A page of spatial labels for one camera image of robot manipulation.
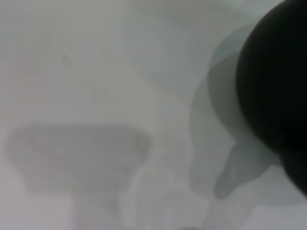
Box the black round teapot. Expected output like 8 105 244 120
236 0 307 200

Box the white tablecloth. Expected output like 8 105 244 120
0 0 307 230

